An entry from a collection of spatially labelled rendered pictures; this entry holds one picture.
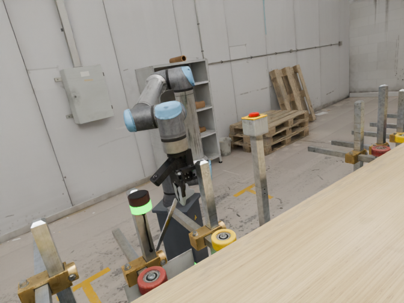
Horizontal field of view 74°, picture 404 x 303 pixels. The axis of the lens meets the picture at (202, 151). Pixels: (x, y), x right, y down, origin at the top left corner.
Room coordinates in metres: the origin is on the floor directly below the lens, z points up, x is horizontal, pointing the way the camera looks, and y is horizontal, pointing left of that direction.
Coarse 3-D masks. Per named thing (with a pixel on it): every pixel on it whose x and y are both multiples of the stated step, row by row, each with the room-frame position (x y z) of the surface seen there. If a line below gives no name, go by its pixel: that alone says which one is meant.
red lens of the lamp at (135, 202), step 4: (128, 196) 0.70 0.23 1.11; (144, 196) 0.68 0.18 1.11; (148, 196) 0.69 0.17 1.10; (128, 200) 0.68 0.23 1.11; (132, 200) 0.67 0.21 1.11; (136, 200) 0.67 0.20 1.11; (140, 200) 0.67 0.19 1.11; (144, 200) 0.67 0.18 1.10; (148, 200) 0.69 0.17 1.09; (132, 204) 0.67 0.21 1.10; (136, 204) 0.67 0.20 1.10; (140, 204) 0.67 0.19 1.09
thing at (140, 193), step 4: (132, 192) 0.71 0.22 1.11; (136, 192) 0.71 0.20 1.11; (140, 192) 0.70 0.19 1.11; (144, 192) 0.70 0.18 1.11; (132, 196) 0.69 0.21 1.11; (136, 196) 0.68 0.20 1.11; (140, 196) 0.68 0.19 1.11; (144, 204) 0.67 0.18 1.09; (136, 216) 0.71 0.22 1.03; (144, 216) 0.69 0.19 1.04; (144, 220) 0.69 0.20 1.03; (144, 224) 0.70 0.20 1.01; (148, 236) 0.72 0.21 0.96; (148, 240) 0.72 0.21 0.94
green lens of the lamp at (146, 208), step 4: (148, 204) 0.68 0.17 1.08; (132, 208) 0.67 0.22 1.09; (136, 208) 0.67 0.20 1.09; (140, 208) 0.67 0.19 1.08; (144, 208) 0.67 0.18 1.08; (148, 208) 0.68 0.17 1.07; (132, 212) 0.68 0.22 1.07; (136, 212) 0.67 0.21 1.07; (140, 212) 0.67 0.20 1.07; (144, 212) 0.67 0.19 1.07
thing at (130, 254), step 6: (114, 234) 0.92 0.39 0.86; (120, 234) 0.91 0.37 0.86; (120, 240) 0.87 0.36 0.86; (126, 240) 0.86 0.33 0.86; (120, 246) 0.85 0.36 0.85; (126, 246) 0.83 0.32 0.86; (126, 252) 0.79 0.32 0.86; (132, 252) 0.79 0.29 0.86; (126, 258) 0.80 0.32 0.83; (132, 258) 0.76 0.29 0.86
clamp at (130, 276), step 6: (156, 252) 0.75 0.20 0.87; (162, 252) 0.75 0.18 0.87; (138, 258) 0.74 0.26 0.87; (156, 258) 0.72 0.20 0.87; (162, 258) 0.73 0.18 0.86; (132, 264) 0.71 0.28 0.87; (138, 264) 0.71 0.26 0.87; (144, 264) 0.70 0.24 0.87; (150, 264) 0.71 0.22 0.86; (156, 264) 0.72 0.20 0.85; (162, 264) 0.72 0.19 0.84; (132, 270) 0.69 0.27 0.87; (138, 270) 0.69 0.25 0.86; (126, 276) 0.67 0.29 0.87; (132, 276) 0.68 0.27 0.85; (126, 282) 0.69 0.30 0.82; (132, 282) 0.68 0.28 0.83
